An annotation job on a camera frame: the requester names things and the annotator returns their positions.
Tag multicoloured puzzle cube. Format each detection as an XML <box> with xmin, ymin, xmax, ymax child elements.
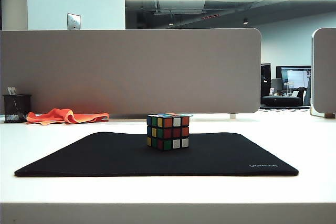
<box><xmin>146</xmin><ymin>113</ymin><xmax>194</xmax><ymax>153</ymax></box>

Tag black mouse pad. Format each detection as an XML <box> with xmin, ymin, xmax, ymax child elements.
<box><xmin>14</xmin><ymin>131</ymin><xmax>300</xmax><ymax>178</ymax></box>

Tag wide grey desk divider panel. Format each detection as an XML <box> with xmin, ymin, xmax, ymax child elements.
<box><xmin>0</xmin><ymin>27</ymin><xmax>263</xmax><ymax>119</ymax></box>

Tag dark computer monitor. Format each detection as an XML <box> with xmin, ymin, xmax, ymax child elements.
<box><xmin>260</xmin><ymin>63</ymin><xmax>272</xmax><ymax>97</ymax></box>

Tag orange cloth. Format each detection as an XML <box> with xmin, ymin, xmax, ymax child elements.
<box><xmin>26</xmin><ymin>108</ymin><xmax>110</xmax><ymax>125</ymax></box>

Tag grey office chair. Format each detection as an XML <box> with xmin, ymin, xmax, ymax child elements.
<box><xmin>270</xmin><ymin>78</ymin><xmax>284</xmax><ymax>94</ymax></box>

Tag black round ottoman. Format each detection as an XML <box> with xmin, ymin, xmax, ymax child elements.
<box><xmin>260</xmin><ymin>95</ymin><xmax>302</xmax><ymax>107</ymax></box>

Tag lit computer monitor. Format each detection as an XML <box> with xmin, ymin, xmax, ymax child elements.
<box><xmin>275</xmin><ymin>65</ymin><xmax>312</xmax><ymax>91</ymax></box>

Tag black mesh pen holder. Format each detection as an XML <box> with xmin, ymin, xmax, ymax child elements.
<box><xmin>2</xmin><ymin>93</ymin><xmax>33</xmax><ymax>124</ymax></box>

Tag narrow grey desk divider panel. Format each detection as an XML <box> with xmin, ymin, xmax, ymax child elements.
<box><xmin>311</xmin><ymin>27</ymin><xmax>336</xmax><ymax>119</ymax></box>

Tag metal wall switch plate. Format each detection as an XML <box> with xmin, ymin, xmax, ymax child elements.
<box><xmin>66</xmin><ymin>13</ymin><xmax>82</xmax><ymax>30</ymax></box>

